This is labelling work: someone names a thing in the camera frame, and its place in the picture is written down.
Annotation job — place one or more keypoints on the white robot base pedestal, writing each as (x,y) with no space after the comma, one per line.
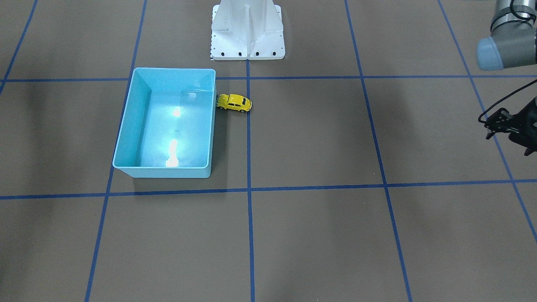
(247,30)

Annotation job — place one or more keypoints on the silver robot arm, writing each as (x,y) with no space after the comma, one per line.
(512,43)

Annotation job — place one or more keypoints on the light blue plastic bin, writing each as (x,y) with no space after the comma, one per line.
(167,126)

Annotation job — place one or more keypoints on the yellow beetle toy car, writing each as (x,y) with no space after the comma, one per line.
(234,102)

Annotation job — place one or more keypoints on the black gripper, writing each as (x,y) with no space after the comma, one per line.
(529,120)

